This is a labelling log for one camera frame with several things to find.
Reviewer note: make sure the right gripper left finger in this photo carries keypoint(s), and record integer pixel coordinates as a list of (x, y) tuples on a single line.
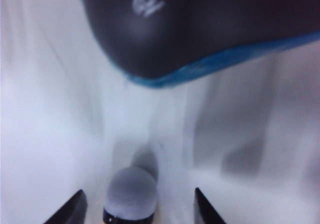
[(75, 211)]

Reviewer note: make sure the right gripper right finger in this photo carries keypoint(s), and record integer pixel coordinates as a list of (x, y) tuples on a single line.
[(205, 211)]

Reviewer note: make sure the white feather shuttlecock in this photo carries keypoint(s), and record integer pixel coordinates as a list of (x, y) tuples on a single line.
[(130, 191)]

